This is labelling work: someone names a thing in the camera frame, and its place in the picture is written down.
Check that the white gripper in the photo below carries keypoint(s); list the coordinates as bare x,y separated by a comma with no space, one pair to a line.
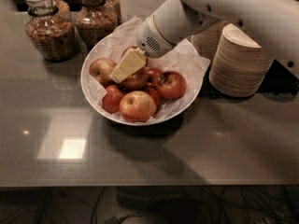
150,38

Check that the red apple with sticker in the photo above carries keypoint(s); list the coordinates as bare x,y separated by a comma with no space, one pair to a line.
137,80

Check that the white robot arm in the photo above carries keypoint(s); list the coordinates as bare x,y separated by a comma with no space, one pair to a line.
272,24

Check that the red apple back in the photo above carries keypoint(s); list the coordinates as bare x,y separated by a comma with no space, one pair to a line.
131,48

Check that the small red apple middle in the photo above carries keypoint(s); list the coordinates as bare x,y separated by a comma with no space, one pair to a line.
153,73

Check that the white bowl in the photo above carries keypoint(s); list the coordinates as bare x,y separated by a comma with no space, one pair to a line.
90,90

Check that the yellow-red apple left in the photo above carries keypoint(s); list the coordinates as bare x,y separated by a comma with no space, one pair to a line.
100,69

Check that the yellow-red apple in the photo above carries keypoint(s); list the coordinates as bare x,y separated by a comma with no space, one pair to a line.
100,69
137,106

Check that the red apple under front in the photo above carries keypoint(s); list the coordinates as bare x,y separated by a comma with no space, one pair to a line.
154,95

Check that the red apple right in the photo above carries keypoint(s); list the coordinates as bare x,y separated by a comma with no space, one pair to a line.
171,85

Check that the dark red apple front-left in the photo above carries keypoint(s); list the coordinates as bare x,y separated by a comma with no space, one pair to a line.
111,101

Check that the yellow-red apple front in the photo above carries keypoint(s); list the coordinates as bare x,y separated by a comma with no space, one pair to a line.
137,106

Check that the paper bowl stack back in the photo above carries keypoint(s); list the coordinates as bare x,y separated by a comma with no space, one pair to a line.
206,43

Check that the paper bowl stack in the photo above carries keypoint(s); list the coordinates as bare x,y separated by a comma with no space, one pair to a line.
206,43
239,65

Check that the paper bowl stack front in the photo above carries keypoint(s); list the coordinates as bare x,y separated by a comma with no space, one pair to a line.
239,65

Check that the white paper liner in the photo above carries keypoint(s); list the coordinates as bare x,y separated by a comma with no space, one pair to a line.
187,62

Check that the glass granola jar right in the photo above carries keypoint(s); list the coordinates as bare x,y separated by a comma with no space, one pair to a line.
95,20

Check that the glass granola jar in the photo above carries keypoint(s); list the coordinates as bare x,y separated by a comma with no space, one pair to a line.
95,20
50,30

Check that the glass granola jar left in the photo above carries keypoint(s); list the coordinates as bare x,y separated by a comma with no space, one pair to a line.
50,30

